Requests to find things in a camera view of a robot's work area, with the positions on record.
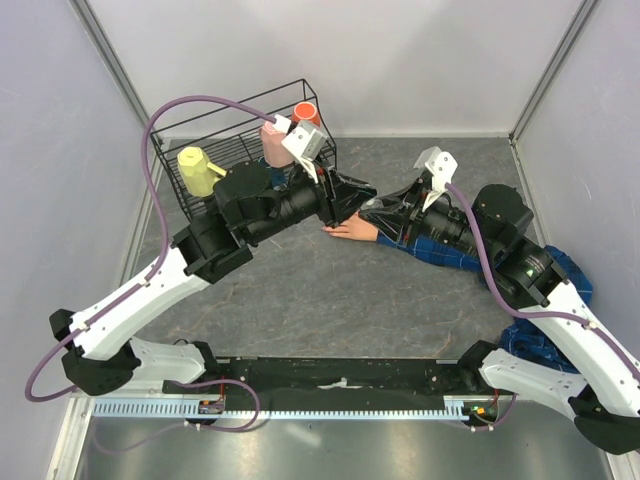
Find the blue plaid sleeve forearm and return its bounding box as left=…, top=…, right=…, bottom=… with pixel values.
left=376, top=232, right=482, bottom=273

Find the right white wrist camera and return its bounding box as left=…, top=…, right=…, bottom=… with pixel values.
left=414, top=146, right=458, bottom=212

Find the nail polish bottle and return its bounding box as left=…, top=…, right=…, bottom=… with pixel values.
left=361, top=198, right=384, bottom=210

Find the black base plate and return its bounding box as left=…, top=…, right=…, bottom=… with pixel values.
left=162, top=355, right=501, bottom=412

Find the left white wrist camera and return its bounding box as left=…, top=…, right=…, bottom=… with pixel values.
left=281, top=120, right=328, bottom=184

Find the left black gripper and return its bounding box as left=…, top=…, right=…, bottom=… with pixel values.
left=248, top=155, right=379, bottom=245

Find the pink mug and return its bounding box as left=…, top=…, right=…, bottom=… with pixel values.
left=260, top=121, right=293, bottom=168

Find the blue plaid cloth pile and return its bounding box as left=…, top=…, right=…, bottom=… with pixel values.
left=499, top=244, right=596, bottom=374

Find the mannequin hand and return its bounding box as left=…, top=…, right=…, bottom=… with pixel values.
left=322, top=213, right=379, bottom=242

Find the yellow faceted mug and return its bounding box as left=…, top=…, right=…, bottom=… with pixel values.
left=177, top=146, right=227, bottom=198

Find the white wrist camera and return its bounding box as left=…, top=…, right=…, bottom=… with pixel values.
left=414, top=146, right=458, bottom=212
left=281, top=120, right=328, bottom=184

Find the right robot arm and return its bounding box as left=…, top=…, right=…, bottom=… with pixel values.
left=359, top=179, right=639, bottom=455

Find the orange mug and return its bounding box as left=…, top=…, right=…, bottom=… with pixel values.
left=291, top=101, right=321, bottom=127

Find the black wire dish rack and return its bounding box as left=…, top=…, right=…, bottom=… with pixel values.
left=152, top=78, right=320, bottom=219

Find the light blue cable duct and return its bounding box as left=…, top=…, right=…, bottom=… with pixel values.
left=92, top=397, right=499, bottom=421

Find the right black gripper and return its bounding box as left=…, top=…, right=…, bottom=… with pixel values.
left=361, top=175, right=496, bottom=262

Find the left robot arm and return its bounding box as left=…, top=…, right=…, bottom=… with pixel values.
left=50, top=162, right=377, bottom=396

